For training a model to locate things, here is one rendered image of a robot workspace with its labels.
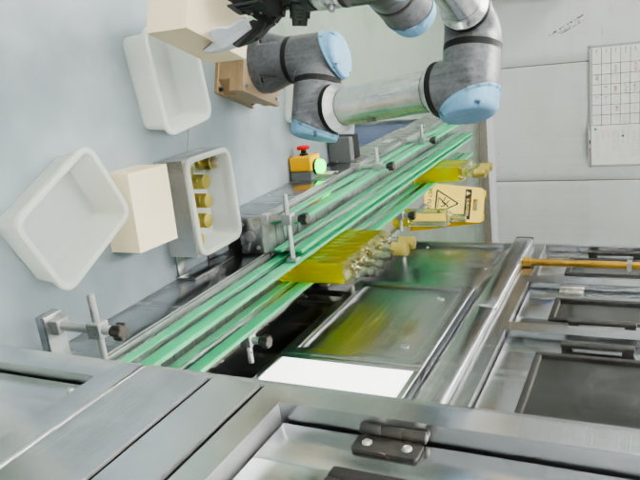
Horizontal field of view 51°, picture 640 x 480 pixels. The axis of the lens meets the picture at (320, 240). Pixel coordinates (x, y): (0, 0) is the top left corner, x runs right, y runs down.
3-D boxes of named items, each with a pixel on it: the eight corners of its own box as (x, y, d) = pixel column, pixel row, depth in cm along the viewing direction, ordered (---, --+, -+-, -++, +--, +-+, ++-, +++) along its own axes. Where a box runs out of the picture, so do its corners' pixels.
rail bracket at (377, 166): (352, 172, 215) (392, 171, 209) (350, 150, 213) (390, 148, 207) (357, 170, 219) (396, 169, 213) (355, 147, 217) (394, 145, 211)
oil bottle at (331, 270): (278, 281, 174) (355, 286, 164) (275, 261, 172) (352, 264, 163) (289, 273, 178) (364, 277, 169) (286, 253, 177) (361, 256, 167)
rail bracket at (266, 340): (216, 363, 151) (269, 369, 145) (211, 334, 149) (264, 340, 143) (227, 354, 154) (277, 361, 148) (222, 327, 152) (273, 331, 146)
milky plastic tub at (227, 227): (171, 257, 155) (203, 259, 151) (153, 161, 149) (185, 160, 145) (214, 235, 170) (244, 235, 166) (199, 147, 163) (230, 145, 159)
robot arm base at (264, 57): (245, 29, 165) (279, 23, 161) (277, 37, 179) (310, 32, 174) (248, 91, 167) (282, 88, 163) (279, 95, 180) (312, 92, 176)
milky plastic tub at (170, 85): (136, 139, 146) (169, 137, 142) (108, 32, 138) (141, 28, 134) (184, 119, 160) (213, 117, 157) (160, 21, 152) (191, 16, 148)
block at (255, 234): (240, 254, 169) (264, 255, 166) (234, 218, 167) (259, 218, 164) (248, 250, 172) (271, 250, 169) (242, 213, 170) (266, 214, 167)
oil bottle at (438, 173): (412, 183, 266) (484, 182, 254) (411, 169, 265) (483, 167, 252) (416, 180, 271) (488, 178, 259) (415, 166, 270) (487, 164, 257)
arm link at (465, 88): (316, 90, 173) (513, 50, 136) (312, 149, 172) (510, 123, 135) (282, 78, 165) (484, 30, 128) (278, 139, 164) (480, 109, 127)
